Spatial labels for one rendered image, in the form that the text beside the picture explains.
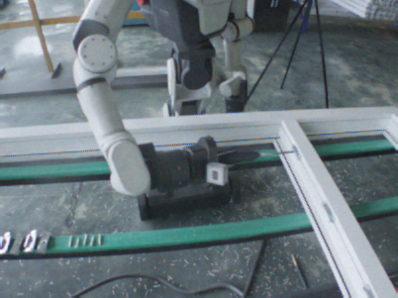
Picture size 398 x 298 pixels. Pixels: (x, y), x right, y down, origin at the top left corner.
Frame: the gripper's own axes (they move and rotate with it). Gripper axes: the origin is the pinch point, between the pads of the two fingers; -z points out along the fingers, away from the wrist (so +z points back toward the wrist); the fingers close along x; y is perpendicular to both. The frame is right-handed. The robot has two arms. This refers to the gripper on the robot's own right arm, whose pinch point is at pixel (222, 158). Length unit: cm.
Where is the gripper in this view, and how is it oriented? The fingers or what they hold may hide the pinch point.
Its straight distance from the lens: 66.8
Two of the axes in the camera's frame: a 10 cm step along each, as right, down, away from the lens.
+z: -8.8, 1.6, -4.4
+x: -0.3, -9.6, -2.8
